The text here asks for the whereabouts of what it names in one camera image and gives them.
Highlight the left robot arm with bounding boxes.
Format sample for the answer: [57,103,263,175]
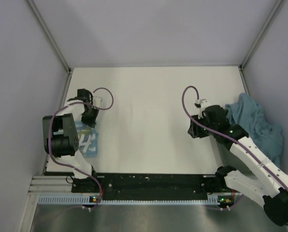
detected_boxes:
[43,89,102,192]

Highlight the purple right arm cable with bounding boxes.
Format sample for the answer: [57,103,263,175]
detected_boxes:
[181,86,288,226]

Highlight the aluminium frame post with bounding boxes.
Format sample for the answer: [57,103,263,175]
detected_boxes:
[239,0,287,71]
[25,0,72,74]

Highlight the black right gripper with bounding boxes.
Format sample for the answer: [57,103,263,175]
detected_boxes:
[188,112,217,138]

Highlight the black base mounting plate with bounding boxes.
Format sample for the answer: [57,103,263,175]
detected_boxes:
[72,173,234,200]

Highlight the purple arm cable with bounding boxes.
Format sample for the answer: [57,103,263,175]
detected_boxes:
[48,87,115,209]
[181,86,288,226]

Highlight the aluminium frame post right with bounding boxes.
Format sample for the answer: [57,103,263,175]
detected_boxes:
[239,0,287,71]

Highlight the light blue cable duct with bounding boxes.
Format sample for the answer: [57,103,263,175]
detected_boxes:
[38,195,230,205]

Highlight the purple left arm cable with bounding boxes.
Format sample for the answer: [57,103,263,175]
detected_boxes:
[48,87,115,209]

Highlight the light blue printed t-shirt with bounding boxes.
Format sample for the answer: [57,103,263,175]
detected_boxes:
[75,121,98,158]

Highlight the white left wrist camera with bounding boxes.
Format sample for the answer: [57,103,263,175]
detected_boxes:
[92,96,102,108]

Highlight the grey plastic tray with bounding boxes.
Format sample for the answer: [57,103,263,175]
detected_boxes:
[217,143,253,175]

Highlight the aluminium frame post left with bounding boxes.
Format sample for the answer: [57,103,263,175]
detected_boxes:
[25,0,72,74]

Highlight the light blue plain t-shirt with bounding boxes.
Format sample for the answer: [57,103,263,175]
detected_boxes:
[225,93,283,167]

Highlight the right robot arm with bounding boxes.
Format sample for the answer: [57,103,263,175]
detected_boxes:
[188,101,288,226]

